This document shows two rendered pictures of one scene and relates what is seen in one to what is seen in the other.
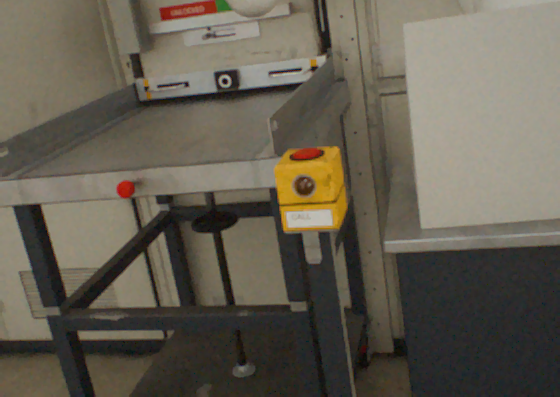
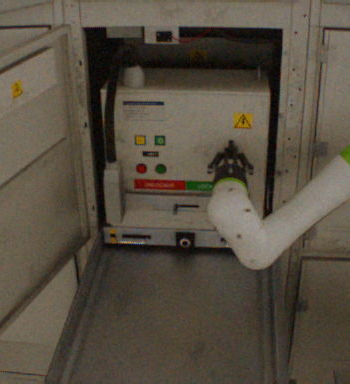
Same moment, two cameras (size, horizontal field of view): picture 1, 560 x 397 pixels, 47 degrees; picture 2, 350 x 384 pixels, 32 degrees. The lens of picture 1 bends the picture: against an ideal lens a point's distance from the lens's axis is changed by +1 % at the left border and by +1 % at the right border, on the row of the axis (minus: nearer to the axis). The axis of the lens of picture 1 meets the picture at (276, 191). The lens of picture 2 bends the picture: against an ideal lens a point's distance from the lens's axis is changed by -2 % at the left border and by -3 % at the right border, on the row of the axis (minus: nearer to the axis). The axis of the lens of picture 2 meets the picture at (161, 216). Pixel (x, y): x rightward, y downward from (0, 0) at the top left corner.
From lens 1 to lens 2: 0.96 m
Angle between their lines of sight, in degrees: 16
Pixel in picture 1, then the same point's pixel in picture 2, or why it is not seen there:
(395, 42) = (322, 227)
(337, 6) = (282, 194)
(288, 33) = not seen: hidden behind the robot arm
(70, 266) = (19, 340)
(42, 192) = not seen: outside the picture
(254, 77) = (208, 240)
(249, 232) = not seen: hidden behind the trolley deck
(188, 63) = (152, 221)
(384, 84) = (306, 250)
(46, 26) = (42, 197)
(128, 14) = (116, 196)
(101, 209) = (52, 307)
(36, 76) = (34, 242)
